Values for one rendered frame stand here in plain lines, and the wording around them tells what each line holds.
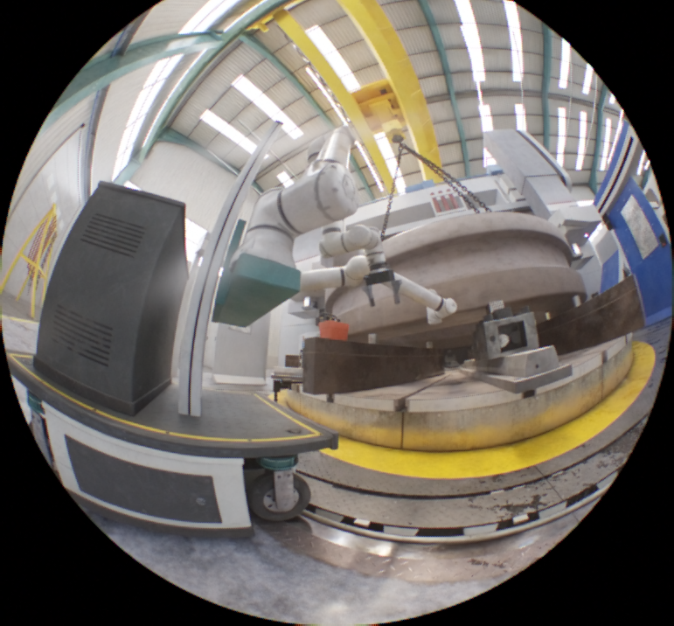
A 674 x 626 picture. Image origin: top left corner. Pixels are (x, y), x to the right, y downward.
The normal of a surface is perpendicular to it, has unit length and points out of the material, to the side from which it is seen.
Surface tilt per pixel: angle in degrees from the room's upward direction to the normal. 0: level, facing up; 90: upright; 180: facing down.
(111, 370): 90
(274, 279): 90
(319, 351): 90
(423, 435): 90
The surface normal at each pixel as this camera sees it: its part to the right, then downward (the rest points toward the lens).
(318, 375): 0.64, -0.29
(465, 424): -0.56, -0.32
